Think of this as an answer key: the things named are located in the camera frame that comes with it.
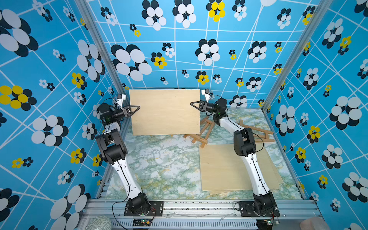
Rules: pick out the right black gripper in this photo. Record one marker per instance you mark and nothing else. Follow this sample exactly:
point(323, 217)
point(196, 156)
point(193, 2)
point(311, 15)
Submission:
point(203, 106)

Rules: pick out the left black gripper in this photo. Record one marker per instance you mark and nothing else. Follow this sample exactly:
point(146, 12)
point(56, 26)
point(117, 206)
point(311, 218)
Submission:
point(126, 112)

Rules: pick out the plywood board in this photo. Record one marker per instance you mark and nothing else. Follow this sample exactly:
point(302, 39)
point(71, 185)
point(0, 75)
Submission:
point(223, 170)
point(165, 112)

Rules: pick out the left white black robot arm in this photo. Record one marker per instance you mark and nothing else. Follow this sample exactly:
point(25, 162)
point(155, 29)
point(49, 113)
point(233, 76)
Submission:
point(114, 152)

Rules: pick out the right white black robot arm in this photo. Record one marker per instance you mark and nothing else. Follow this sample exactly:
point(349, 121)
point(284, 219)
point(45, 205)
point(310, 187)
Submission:
point(245, 147)

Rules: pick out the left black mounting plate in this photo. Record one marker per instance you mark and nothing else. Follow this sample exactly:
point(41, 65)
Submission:
point(156, 209)

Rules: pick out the black mounting plate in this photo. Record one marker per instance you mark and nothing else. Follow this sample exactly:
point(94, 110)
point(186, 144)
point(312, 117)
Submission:
point(247, 209)
point(156, 209)

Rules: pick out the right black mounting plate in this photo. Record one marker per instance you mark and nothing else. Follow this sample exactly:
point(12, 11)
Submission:
point(247, 209)

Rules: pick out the pink round object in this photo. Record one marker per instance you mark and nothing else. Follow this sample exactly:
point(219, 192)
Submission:
point(314, 223)

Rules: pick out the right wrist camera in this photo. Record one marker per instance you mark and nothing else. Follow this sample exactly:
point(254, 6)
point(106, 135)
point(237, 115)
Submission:
point(207, 94)

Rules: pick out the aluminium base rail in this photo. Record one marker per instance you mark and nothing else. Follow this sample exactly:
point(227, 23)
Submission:
point(204, 215)

